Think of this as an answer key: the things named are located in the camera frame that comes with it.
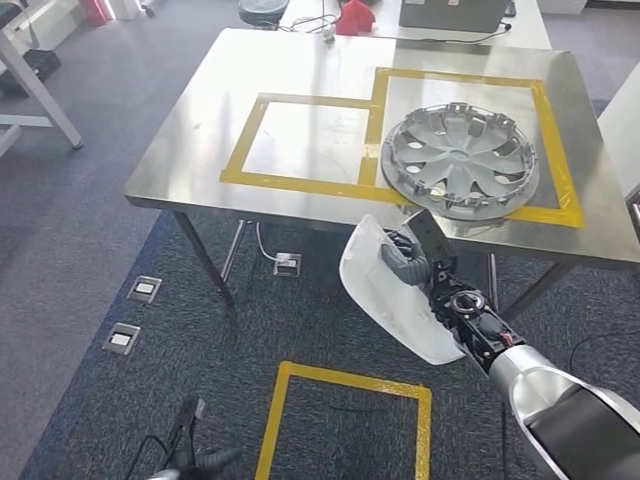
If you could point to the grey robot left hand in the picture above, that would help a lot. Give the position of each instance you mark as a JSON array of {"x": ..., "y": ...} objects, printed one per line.
[{"x": 215, "y": 460}]

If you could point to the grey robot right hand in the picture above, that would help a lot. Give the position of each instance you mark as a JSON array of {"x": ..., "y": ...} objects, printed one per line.
[{"x": 402, "y": 268}]

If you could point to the white plastic cover part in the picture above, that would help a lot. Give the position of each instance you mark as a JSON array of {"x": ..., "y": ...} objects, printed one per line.
[{"x": 380, "y": 298}]

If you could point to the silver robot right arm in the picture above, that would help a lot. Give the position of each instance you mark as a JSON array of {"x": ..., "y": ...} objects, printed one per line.
[{"x": 545, "y": 391}]

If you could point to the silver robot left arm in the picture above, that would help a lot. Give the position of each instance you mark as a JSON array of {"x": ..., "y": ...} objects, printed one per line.
[{"x": 164, "y": 475}]

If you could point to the steel workbench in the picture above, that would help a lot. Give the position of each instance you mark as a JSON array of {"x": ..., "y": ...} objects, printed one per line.
[{"x": 225, "y": 99}]

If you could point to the yellow floor tape square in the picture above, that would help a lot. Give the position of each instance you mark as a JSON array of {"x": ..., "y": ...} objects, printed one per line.
[{"x": 272, "y": 424}]

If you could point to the silver wheel hubcap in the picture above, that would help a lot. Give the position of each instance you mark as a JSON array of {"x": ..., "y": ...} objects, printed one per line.
[{"x": 460, "y": 162}]

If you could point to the yellow tape rectangle outline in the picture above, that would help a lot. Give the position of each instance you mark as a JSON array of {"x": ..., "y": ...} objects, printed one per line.
[{"x": 370, "y": 142}]

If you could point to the open metal floor socket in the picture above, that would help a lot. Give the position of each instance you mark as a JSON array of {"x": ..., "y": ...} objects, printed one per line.
[{"x": 287, "y": 265}]

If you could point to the metal floor socket plate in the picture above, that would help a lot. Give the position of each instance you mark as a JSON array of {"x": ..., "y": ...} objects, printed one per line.
[
  {"x": 121, "y": 339},
  {"x": 144, "y": 289}
]

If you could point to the small metal cylinder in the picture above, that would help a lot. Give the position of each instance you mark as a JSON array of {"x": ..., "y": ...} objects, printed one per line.
[{"x": 328, "y": 34}]

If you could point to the red cloth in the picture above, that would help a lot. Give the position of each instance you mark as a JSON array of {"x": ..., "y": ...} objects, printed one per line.
[{"x": 354, "y": 20}]

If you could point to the dark grey laptop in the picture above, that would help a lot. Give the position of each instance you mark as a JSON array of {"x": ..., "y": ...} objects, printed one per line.
[{"x": 450, "y": 14}]

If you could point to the white desk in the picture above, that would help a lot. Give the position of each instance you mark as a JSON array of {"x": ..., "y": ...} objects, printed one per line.
[{"x": 525, "y": 33}]

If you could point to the black round stool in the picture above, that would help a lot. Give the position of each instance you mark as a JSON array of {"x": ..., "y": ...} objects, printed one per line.
[{"x": 263, "y": 10}]

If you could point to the white pillar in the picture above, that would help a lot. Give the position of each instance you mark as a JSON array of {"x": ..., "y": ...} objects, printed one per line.
[{"x": 623, "y": 132}]

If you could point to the black floor box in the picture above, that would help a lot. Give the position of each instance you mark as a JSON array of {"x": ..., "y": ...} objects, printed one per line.
[{"x": 40, "y": 63}]

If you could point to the white table frame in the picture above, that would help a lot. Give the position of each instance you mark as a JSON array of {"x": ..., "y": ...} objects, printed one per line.
[{"x": 35, "y": 86}]

